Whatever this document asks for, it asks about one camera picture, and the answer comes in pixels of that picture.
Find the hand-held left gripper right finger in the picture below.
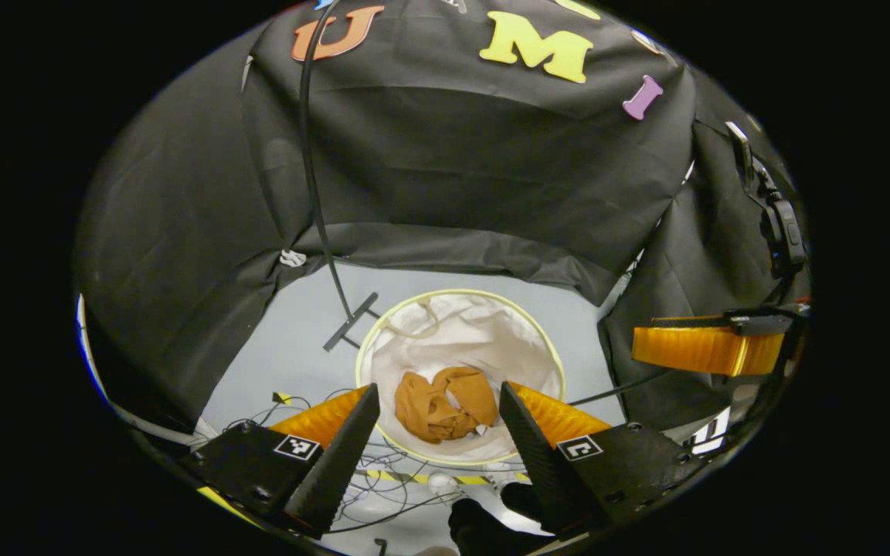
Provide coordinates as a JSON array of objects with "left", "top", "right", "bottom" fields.
[{"left": 499, "top": 381, "right": 712, "bottom": 537}]

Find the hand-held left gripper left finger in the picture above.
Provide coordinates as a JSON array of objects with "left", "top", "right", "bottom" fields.
[{"left": 178, "top": 382, "right": 382, "bottom": 540}]

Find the brown shirt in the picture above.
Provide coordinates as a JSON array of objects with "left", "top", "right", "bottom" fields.
[{"left": 394, "top": 367, "right": 500, "bottom": 445}]

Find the white laundry hamper yellow rim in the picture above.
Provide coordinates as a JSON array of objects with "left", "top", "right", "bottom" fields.
[{"left": 355, "top": 289, "right": 567, "bottom": 466}]

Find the black clothes rack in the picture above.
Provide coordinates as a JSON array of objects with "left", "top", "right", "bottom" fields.
[{"left": 298, "top": 0, "right": 380, "bottom": 353}]

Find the yellow black floor tape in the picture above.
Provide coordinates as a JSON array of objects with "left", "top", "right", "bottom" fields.
[{"left": 360, "top": 468, "right": 532, "bottom": 487}]

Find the black backdrop cloth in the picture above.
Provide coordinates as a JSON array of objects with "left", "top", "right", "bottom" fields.
[{"left": 74, "top": 0, "right": 809, "bottom": 433}]

